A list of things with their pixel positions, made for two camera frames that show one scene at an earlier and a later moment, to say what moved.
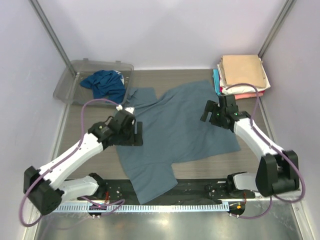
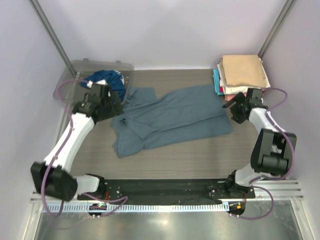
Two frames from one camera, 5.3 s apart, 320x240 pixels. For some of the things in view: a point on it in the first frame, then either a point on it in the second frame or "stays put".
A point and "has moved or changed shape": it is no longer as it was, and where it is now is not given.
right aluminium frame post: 272,35 stays put
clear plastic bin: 70,90 stays put
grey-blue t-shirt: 173,133 has moved or changed shape
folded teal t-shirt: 216,81 stays put
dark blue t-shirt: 108,84 stays put
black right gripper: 212,106 -> 240,98
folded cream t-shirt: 243,89 stays put
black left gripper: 135,139 -> 116,108
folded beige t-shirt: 243,69 stays put
